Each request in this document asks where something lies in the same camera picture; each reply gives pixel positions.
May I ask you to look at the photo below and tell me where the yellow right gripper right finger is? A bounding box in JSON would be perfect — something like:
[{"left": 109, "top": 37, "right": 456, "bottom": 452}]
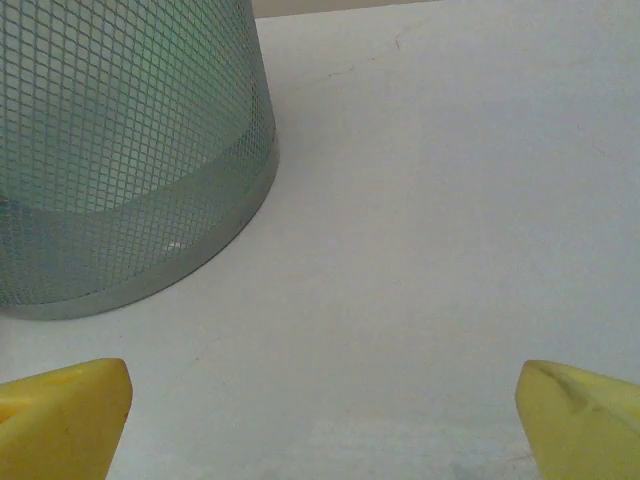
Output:
[{"left": 516, "top": 358, "right": 640, "bottom": 480}]

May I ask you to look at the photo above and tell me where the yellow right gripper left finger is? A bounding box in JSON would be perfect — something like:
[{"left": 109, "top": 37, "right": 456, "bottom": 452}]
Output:
[{"left": 0, "top": 357, "right": 134, "bottom": 480}]

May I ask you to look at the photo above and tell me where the grey plastic bin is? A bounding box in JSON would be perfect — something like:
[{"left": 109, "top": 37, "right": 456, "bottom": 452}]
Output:
[{"left": 0, "top": 0, "right": 280, "bottom": 321}]

